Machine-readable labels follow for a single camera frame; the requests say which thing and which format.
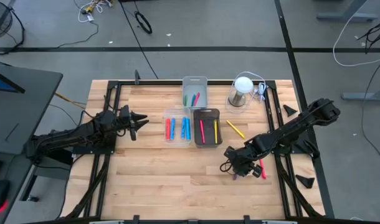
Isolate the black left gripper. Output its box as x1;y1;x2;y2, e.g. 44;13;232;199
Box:
114;105;150;141

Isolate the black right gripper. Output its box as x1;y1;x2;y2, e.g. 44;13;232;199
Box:
224;145;263;179

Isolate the clear plastic bin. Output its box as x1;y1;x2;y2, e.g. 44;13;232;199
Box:
163;107;192;147

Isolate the dark grey plastic bin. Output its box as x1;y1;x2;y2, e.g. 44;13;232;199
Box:
192;108;224;149

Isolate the light grey plastic bin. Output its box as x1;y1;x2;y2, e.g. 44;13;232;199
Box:
182;76;209;109

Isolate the black triangular part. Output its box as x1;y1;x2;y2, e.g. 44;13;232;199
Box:
295;174;315;190
282;104;298;118

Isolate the white mushroom lamp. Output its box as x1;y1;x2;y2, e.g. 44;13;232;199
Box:
227;76;255;108

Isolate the grey desk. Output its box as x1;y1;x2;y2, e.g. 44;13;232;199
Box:
0;63;74;224

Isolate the grey table foot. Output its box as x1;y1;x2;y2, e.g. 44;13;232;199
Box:
341;83;380;102
316;0;379;22

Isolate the desk monitor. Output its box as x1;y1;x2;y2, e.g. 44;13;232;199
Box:
0;67;26;94

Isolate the black floor fan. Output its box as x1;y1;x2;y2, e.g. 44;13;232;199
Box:
0;0;14;44

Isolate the yellow cable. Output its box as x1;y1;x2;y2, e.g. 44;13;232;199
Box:
54;91;87;110

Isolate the white lamp cable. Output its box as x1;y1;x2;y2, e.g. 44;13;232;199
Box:
224;70;268;114

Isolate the black cable coil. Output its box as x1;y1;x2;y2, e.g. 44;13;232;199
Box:
134;11;153;35

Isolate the white cable bundle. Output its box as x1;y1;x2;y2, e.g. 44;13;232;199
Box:
77;0;113;23

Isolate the white floor cable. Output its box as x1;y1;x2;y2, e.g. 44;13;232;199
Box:
332;0;380;68

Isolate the black cable bundle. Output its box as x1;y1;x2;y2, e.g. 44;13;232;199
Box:
358;14;380;52

